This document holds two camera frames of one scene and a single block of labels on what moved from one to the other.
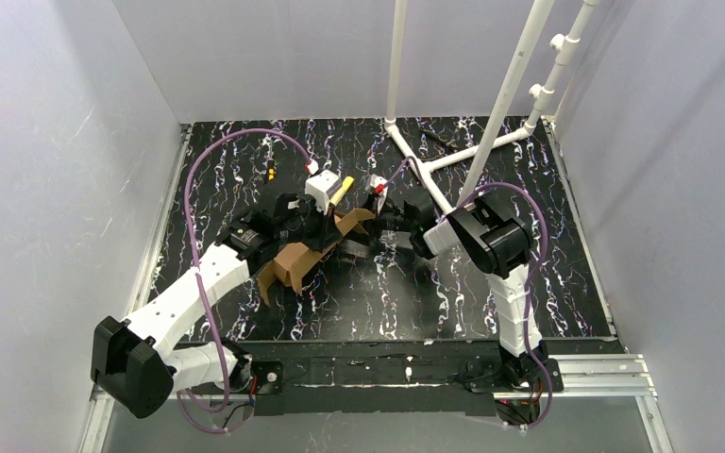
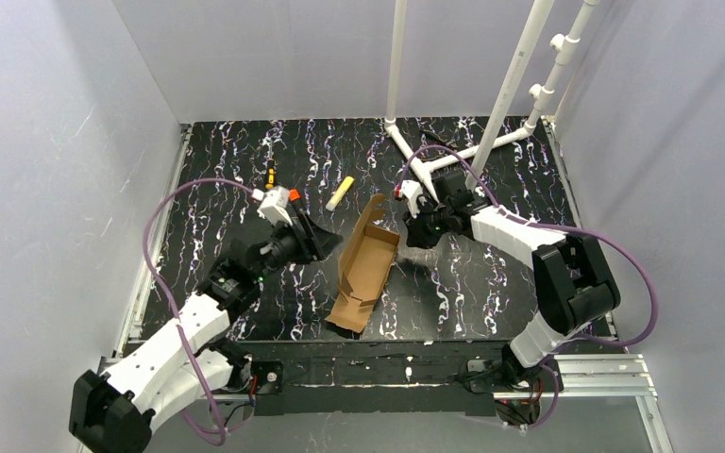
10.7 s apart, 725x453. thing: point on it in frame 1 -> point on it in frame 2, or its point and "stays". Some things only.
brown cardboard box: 288,265 -> 367,257
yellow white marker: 345,184 stays
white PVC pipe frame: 424,172 stays
